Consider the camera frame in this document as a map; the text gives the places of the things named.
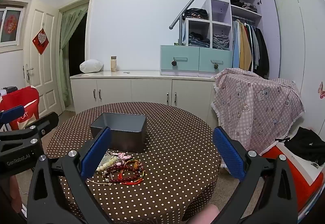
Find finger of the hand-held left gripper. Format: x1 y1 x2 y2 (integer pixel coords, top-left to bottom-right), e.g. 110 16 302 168
0 105 24 123
0 111 59 149

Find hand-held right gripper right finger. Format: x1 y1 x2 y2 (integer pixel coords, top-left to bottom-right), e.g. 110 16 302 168
213 126 299 224

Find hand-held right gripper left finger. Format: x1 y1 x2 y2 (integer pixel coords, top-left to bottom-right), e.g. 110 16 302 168
27 126 120 224

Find white bead bracelet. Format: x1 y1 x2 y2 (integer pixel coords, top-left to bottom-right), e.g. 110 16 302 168
96 156 118 172

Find pink charm silver chain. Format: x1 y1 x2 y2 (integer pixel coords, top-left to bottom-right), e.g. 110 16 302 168
103 152 132 186

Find grey metal box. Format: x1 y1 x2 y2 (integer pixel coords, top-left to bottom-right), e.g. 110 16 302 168
90 112 147 153

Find dark red bead bracelet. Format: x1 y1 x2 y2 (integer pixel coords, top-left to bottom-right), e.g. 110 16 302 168
103 163 144 182

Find person's left forearm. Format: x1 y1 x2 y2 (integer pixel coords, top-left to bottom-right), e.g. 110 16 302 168
0 178 22 214

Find red printed chair cover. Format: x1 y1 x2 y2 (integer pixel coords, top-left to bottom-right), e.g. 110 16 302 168
0 85 40 130

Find white device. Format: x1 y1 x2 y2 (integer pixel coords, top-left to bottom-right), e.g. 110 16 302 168
0 86 17 96

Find white panel door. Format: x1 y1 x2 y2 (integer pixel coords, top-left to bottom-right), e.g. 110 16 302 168
24 0 64 116

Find brown polka dot tablecloth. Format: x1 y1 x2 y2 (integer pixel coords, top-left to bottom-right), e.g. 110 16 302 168
46 102 222 224

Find pink checked printed blanket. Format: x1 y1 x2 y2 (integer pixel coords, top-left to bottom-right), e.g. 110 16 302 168
211 68 305 163

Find person's leg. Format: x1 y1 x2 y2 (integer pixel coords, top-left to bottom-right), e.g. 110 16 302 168
184 204 220 224

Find white pillow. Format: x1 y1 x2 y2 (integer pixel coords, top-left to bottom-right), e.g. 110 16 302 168
79 59 104 74

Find white framed window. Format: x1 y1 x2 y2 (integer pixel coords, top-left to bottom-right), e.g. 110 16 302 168
0 3 26 48

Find red diamond door decoration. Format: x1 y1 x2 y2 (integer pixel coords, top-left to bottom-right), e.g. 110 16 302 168
32 28 49 55

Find black bag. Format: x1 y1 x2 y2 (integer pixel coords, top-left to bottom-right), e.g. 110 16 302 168
275 126 325 166

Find white sideboard cabinet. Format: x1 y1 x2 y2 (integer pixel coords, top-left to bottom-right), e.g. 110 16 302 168
70 70 216 115

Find red and white stool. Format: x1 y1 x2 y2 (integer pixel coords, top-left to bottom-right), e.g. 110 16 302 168
261 143 325 212

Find red paper window decoration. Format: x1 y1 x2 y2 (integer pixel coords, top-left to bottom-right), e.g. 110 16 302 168
2 14 18 35

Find green curtain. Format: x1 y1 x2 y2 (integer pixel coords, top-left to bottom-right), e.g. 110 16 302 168
56 7 88 108

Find teal drawer unit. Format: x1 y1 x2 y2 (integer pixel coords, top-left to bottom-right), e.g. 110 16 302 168
160 44 233 77

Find row of hanging clothes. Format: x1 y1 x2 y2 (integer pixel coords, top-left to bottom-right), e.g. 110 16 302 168
232 19 270 78

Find folded grey clothes stack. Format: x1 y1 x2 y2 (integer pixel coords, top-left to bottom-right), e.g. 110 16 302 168
213 34 230 50

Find folded jeans stack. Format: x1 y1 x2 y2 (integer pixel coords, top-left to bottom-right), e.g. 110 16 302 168
188 32 210 48

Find white wardrobe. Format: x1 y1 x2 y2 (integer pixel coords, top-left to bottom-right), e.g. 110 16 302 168
274 0 325 138

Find dark folded clothes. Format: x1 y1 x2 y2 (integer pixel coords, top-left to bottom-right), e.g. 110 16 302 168
183 8 209 20

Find dark clothes with grey hat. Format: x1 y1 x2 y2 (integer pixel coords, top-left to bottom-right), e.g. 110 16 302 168
230 0 258 11

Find silver door handle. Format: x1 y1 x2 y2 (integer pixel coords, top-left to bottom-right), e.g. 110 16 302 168
23 64 34 80

